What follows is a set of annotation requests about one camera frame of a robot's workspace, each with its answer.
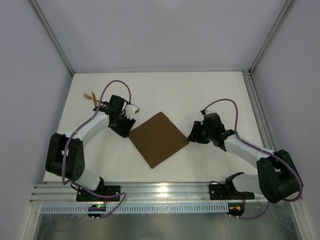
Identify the gold knife green handle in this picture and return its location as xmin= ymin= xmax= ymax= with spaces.
xmin=91 ymin=92 xmax=99 ymax=111

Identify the right black controller board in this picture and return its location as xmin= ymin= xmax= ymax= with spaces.
xmin=227 ymin=204 xmax=245 ymax=219

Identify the front aluminium rail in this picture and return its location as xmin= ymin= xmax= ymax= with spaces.
xmin=29 ymin=182 xmax=265 ymax=204

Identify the right aluminium rail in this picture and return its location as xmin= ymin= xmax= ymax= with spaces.
xmin=241 ymin=70 xmax=286 ymax=181

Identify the grey slotted cable duct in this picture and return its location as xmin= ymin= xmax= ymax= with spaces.
xmin=40 ymin=202 xmax=228 ymax=214

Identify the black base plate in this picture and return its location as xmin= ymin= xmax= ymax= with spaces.
xmin=208 ymin=181 xmax=255 ymax=201
xmin=76 ymin=183 xmax=122 ymax=203

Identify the aluminium rail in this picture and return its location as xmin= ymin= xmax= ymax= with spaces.
xmin=29 ymin=182 xmax=265 ymax=204
xmin=241 ymin=70 xmax=286 ymax=181

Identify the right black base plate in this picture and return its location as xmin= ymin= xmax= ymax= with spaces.
xmin=208 ymin=181 xmax=255 ymax=201

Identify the aluminium frame post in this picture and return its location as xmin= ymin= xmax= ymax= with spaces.
xmin=248 ymin=0 xmax=296 ymax=76
xmin=27 ymin=0 xmax=75 ymax=77

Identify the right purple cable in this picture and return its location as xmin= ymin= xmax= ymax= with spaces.
xmin=201 ymin=98 xmax=305 ymax=221

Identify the left aluminium frame post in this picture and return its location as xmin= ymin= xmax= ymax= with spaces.
xmin=27 ymin=0 xmax=75 ymax=77

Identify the brown cloth napkin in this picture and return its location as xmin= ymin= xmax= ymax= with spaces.
xmin=128 ymin=112 xmax=189 ymax=169

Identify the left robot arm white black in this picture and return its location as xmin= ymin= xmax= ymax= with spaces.
xmin=45 ymin=95 xmax=140 ymax=197

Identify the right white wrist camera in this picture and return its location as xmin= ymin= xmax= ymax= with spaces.
xmin=200 ymin=109 xmax=211 ymax=116

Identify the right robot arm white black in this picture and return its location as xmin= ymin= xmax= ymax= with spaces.
xmin=187 ymin=113 xmax=303 ymax=204

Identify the left black controller board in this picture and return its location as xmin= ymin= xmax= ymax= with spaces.
xmin=86 ymin=204 xmax=107 ymax=220

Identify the black controller board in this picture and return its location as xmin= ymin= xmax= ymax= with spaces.
xmin=86 ymin=204 xmax=107 ymax=220
xmin=227 ymin=204 xmax=245 ymax=219

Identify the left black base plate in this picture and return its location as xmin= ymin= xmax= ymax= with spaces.
xmin=76 ymin=183 xmax=122 ymax=203

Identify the right aluminium frame post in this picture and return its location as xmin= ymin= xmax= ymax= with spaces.
xmin=248 ymin=0 xmax=296 ymax=76

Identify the gold fork green handle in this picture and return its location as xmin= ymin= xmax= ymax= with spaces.
xmin=82 ymin=92 xmax=93 ymax=101

